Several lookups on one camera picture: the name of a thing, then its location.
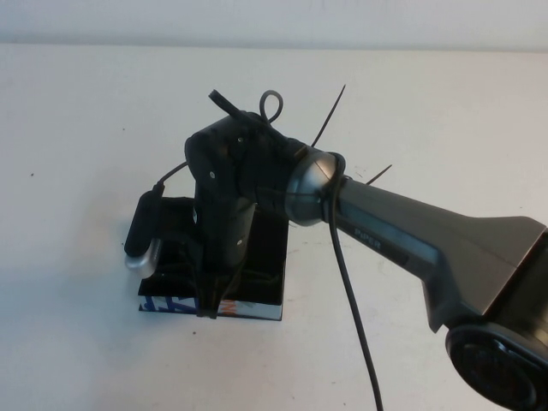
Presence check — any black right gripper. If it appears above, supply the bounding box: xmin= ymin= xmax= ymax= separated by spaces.
xmin=194 ymin=189 xmax=258 ymax=321

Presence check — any black open glasses case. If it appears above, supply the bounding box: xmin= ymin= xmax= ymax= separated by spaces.
xmin=137 ymin=195 xmax=289 ymax=322

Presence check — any short black zip tie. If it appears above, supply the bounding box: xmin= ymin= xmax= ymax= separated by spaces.
xmin=366 ymin=164 xmax=394 ymax=185

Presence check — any long black zip tie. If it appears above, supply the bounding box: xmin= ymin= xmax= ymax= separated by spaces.
xmin=311 ymin=84 xmax=348 ymax=149

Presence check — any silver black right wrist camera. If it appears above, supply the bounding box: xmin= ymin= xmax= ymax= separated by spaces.
xmin=122 ymin=190 xmax=164 ymax=279

